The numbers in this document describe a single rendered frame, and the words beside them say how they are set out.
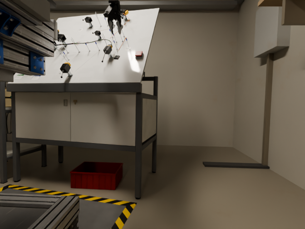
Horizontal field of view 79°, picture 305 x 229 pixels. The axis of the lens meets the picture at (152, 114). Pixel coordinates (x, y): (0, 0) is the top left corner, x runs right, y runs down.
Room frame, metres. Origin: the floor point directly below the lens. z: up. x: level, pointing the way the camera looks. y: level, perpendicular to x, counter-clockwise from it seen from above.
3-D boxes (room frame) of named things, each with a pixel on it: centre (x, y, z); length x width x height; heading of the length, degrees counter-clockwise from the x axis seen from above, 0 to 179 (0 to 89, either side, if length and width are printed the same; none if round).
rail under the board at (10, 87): (1.48, 0.66, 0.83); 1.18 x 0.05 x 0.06; 77
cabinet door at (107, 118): (1.43, 0.39, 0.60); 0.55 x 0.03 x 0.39; 77
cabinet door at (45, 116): (1.56, 0.92, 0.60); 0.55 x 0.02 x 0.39; 77
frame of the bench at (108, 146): (1.78, 0.59, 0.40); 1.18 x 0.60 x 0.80; 77
